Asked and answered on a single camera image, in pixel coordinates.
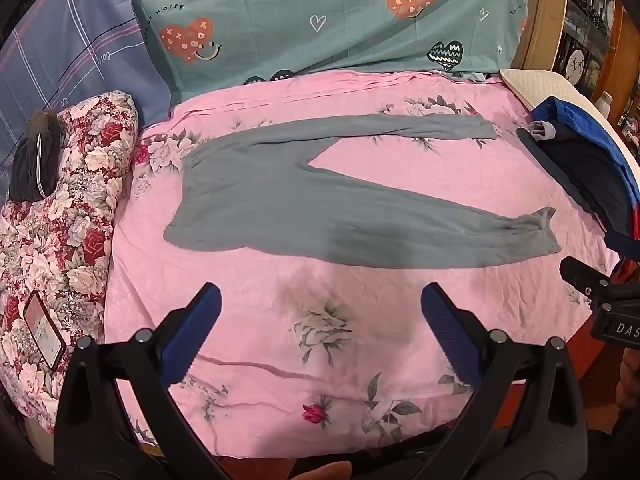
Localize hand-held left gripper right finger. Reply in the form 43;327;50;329
414;282;589;480

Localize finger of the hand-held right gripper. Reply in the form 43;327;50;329
559;256;608;307

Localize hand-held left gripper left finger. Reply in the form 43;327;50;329
54;282;231;480

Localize grey pants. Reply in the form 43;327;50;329
163;112;562;267

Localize person's right hand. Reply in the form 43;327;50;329
619;347;640;411

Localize pink floral bed sheet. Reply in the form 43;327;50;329
102;70;621;458

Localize navy and blue jacket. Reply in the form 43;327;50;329
516;96;640;241

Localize smartphone in red case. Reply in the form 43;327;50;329
22;291;67;371

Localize red floral quilt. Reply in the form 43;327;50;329
0;90;141;433

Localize white textured pillow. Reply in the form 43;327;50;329
499;67;640;171

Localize dark grey cloth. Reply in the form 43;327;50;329
9;109;68;202

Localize wooden display shelf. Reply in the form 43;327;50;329
560;0;640;131

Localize wooden headboard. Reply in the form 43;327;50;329
510;0;571;78

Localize blue plaid pillow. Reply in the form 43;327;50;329
0;0;173;201

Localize teal heart-print pillow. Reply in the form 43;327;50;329
131;0;531;103

